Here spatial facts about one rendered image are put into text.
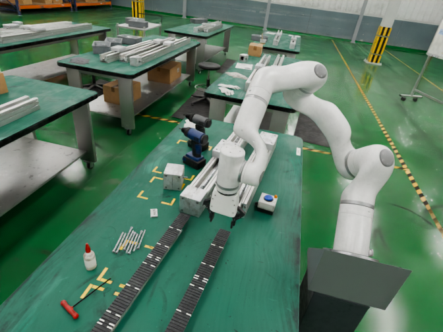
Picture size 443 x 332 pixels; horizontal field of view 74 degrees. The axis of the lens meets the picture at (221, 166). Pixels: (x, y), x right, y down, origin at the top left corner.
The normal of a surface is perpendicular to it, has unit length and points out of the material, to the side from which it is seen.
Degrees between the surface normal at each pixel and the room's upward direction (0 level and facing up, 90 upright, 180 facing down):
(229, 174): 89
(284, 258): 0
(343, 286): 90
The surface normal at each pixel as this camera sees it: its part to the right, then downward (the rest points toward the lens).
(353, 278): -0.23, 0.49
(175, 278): 0.11, -0.84
